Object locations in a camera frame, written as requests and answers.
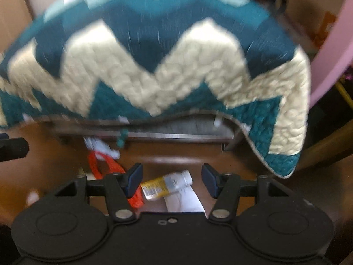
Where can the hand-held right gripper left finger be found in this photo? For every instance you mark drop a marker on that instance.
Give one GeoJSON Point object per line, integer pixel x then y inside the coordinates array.
{"type": "Point", "coordinates": [133, 179]}

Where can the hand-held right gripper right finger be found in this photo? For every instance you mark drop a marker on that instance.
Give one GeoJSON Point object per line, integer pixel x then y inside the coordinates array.
{"type": "Point", "coordinates": [209, 180]}

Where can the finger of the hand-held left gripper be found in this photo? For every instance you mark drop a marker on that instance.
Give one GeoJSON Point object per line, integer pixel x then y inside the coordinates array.
{"type": "Point", "coordinates": [13, 149]}

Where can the yellow label plastic bottle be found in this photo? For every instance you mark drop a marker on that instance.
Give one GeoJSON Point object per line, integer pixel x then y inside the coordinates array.
{"type": "Point", "coordinates": [160, 187]}

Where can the orange knitted ball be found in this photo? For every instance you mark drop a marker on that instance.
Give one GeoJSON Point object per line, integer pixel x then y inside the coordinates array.
{"type": "Point", "coordinates": [96, 168]}

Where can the grey white paper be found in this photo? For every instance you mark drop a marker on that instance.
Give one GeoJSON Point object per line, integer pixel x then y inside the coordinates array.
{"type": "Point", "coordinates": [96, 145]}

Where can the flat white paper sheet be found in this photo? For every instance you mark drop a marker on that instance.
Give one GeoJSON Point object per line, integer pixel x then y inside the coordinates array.
{"type": "Point", "coordinates": [182, 201]}

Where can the small white paper scrap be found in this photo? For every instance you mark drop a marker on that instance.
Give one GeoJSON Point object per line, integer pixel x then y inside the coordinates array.
{"type": "Point", "coordinates": [33, 197]}

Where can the teal cream zigzag quilt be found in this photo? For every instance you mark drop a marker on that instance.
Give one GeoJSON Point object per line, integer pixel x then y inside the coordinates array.
{"type": "Point", "coordinates": [165, 88]}

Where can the brown cardboard box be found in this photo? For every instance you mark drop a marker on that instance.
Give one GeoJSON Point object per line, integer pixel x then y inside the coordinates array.
{"type": "Point", "coordinates": [309, 11]}
{"type": "Point", "coordinates": [13, 13]}

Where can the yellow stick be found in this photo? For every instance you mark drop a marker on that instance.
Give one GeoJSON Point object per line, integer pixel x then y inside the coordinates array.
{"type": "Point", "coordinates": [346, 93]}

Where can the pink desk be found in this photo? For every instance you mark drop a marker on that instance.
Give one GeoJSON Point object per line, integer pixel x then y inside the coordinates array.
{"type": "Point", "coordinates": [331, 60]}

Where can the dark wooden bed frame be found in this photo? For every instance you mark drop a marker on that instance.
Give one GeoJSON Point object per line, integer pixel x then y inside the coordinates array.
{"type": "Point", "coordinates": [176, 132]}

